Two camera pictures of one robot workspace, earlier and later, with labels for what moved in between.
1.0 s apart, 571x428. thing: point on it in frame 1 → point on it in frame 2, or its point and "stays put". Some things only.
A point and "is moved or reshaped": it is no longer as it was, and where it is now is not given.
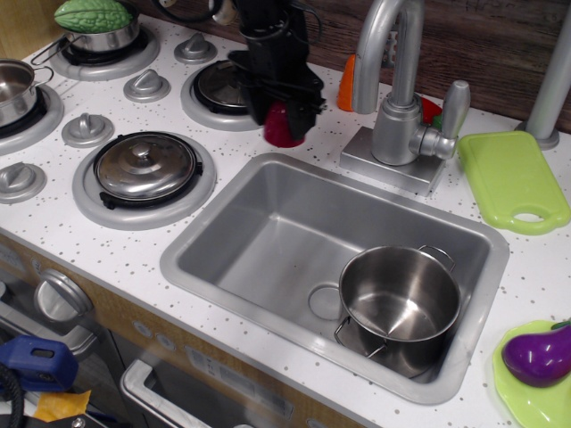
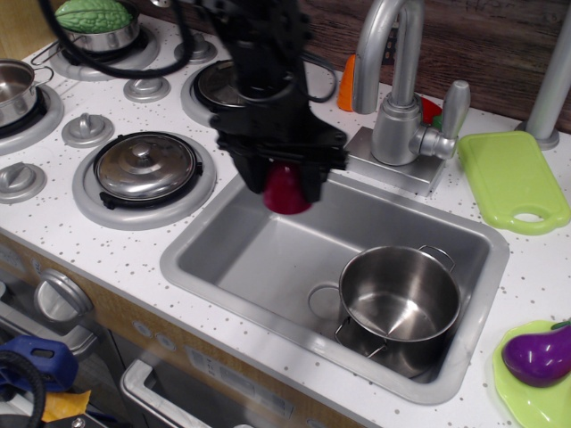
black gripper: x=281 y=65 → x=282 y=129
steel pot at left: x=19 y=80 stays put
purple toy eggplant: x=541 y=359 stays put
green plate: x=532 y=370 stays put
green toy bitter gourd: x=93 y=16 stays put
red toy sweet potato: x=277 y=127 is moved or reshaped
